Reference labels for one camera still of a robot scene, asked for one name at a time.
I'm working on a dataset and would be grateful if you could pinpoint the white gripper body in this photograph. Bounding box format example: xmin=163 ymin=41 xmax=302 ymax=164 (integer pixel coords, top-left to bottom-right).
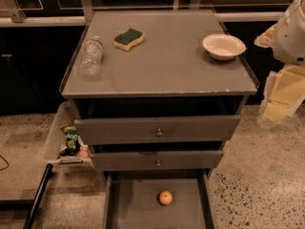
xmin=273 ymin=0 xmax=305 ymax=65

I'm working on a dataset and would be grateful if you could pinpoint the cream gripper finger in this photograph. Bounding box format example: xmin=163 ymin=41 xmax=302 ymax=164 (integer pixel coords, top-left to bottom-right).
xmin=254 ymin=25 xmax=275 ymax=48
xmin=258 ymin=64 xmax=305 ymax=125

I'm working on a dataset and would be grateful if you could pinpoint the orange fruit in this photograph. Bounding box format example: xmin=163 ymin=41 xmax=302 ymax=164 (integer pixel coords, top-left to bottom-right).
xmin=158 ymin=191 xmax=173 ymax=206

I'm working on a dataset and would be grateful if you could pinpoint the grey top drawer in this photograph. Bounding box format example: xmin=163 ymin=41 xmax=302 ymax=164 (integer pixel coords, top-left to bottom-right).
xmin=74 ymin=115 xmax=240 ymax=145

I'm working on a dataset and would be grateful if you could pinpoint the grey drawer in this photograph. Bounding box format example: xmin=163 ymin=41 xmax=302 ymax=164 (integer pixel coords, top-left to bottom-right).
xmin=103 ymin=170 xmax=218 ymax=229
xmin=91 ymin=151 xmax=223 ymax=171
xmin=74 ymin=115 xmax=240 ymax=145

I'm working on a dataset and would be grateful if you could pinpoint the grey middle drawer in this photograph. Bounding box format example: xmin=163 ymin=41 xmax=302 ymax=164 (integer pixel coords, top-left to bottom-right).
xmin=91 ymin=151 xmax=223 ymax=171

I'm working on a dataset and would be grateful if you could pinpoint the grey drawer cabinet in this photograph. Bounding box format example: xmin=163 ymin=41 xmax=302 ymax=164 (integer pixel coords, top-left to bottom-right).
xmin=59 ymin=9 xmax=260 ymax=177

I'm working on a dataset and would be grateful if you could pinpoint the grey bottom drawer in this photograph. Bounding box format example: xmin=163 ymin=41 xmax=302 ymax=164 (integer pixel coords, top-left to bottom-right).
xmin=103 ymin=170 xmax=218 ymax=229

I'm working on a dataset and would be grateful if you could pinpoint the white paper bowl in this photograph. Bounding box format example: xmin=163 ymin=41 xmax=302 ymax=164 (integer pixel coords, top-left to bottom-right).
xmin=202 ymin=34 xmax=246 ymax=61

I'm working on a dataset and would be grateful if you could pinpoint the green yellow sponge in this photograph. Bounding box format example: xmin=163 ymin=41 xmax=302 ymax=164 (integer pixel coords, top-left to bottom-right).
xmin=113 ymin=29 xmax=144 ymax=52

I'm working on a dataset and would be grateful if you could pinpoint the clear plastic water bottle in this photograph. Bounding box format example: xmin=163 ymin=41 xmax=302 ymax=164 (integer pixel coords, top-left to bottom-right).
xmin=80 ymin=36 xmax=103 ymax=76

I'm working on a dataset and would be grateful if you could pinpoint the small red fruit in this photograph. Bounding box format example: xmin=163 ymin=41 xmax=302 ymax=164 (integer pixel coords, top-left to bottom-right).
xmin=76 ymin=150 xmax=90 ymax=158

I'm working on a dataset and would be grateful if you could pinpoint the green snack bag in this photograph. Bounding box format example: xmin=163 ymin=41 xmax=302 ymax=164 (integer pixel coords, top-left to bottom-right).
xmin=60 ymin=125 xmax=80 ymax=151

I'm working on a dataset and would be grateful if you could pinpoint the black bar on floor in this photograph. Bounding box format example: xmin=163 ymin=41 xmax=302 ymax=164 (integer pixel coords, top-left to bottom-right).
xmin=23 ymin=163 xmax=53 ymax=229

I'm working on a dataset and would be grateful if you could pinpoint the metal railing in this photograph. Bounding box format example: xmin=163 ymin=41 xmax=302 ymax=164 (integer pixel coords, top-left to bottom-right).
xmin=0 ymin=0 xmax=294 ymax=24

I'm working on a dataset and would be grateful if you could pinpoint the black cable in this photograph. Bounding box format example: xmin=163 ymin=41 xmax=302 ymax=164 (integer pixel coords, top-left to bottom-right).
xmin=0 ymin=155 xmax=10 ymax=172

